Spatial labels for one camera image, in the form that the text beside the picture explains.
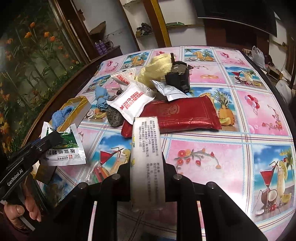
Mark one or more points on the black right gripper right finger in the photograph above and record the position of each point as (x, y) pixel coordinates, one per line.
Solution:
(206, 208)

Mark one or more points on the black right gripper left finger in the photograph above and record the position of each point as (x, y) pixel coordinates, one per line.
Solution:
(89, 212)

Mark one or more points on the green white herbal packet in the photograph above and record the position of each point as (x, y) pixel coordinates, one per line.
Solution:
(68, 152)

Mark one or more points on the white text-printed packet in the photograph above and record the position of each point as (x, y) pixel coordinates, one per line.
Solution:
(147, 177)

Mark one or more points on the red foil snack bag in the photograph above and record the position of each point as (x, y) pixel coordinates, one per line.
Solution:
(183, 114)

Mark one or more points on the blue cloth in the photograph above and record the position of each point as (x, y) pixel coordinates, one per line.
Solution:
(101, 96)

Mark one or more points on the white red-lettered snack bag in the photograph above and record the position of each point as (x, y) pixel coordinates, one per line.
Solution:
(131, 102)

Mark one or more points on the yellow fluffy cloth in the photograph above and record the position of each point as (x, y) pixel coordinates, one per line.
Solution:
(158, 67)

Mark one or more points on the left hand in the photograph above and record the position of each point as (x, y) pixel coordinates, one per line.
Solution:
(14, 211)

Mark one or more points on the blue towel in box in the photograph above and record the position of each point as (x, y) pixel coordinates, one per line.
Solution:
(59, 117)

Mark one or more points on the gold cardboard box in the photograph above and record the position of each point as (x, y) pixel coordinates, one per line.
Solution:
(81, 107)

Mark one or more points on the colourful printed tablecloth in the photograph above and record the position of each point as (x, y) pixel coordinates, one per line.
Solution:
(252, 156)

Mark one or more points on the grey knitted pouch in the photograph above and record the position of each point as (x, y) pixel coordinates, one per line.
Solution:
(114, 117)

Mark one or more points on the silver white foil packet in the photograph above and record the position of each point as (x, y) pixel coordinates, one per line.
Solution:
(170, 92)

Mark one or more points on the black cylindrical motor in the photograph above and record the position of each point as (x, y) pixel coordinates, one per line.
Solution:
(178, 77)

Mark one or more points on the purple bottle pair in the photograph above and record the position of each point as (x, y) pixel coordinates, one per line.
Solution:
(100, 47)

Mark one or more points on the white plastic bag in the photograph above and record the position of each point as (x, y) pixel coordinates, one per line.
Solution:
(258, 57)

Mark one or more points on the dark items on shelf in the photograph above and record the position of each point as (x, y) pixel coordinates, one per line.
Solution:
(143, 30)

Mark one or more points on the black television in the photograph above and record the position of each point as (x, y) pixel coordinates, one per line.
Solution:
(257, 14)

